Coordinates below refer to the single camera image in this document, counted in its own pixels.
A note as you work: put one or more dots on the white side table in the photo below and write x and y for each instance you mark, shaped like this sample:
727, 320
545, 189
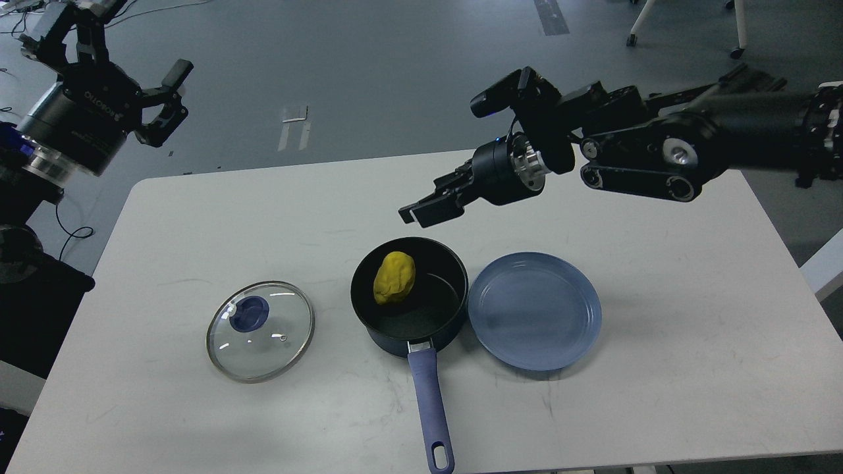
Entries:
823, 270

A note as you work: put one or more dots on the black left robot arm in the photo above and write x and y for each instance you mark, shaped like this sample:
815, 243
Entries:
33, 174

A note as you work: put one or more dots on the black box at left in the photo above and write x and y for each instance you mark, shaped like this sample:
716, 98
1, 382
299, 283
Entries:
26, 329

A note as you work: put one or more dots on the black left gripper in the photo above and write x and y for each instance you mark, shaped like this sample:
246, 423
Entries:
88, 112

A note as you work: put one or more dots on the glass pot lid blue knob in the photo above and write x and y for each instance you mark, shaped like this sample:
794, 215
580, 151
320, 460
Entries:
260, 331

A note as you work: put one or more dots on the blue plate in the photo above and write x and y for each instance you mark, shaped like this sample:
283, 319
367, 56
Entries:
534, 311

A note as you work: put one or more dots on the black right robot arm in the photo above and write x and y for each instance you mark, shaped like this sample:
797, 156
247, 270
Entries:
666, 146

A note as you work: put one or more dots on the yellow potato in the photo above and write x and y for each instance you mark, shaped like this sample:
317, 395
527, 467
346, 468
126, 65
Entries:
394, 279

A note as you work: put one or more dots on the blue saucepan with handle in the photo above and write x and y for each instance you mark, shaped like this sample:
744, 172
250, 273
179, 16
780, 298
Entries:
418, 327

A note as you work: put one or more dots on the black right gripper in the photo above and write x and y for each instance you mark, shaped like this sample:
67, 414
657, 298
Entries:
493, 176

